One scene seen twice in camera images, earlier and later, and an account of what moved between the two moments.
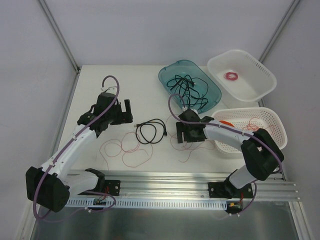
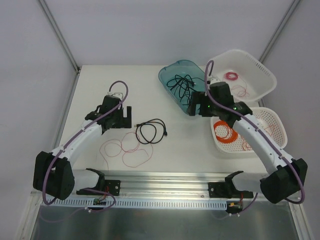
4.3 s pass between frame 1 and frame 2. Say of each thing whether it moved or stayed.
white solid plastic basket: stayed
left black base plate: stayed
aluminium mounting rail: stayed
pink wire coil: stayed
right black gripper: moved
